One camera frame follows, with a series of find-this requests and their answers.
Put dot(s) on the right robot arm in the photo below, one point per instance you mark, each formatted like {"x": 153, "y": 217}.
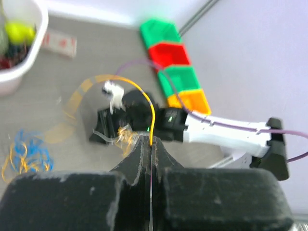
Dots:
{"x": 266, "y": 148}

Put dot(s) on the red storage bin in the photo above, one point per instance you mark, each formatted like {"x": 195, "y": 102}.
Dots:
{"x": 168, "y": 54}

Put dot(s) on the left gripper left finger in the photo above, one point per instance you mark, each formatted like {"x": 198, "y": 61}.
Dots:
{"x": 131, "y": 209}

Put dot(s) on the white plastic basket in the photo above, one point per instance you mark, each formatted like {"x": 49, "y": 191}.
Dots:
{"x": 30, "y": 12}

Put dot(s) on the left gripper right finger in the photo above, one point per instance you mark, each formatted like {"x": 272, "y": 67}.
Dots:
{"x": 171, "y": 191}

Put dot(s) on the yellow storage bin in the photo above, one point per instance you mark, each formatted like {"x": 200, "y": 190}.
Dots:
{"x": 195, "y": 100}

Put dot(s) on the red playing card box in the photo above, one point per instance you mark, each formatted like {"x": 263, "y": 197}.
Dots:
{"x": 60, "y": 43}

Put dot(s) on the green storage bin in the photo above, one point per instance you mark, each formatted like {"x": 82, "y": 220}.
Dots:
{"x": 184, "y": 78}
{"x": 155, "y": 31}

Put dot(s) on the lime green fruit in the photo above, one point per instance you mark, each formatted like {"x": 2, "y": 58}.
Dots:
{"x": 19, "y": 33}

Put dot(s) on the far green storage bin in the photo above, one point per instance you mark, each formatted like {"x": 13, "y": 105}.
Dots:
{"x": 155, "y": 31}

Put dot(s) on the dark red grape bunch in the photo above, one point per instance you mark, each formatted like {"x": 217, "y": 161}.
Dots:
{"x": 13, "y": 56}

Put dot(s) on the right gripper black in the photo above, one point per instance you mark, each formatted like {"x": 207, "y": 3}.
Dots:
{"x": 137, "y": 114}

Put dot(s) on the near green storage bin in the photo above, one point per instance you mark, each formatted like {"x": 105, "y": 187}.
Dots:
{"x": 184, "y": 78}

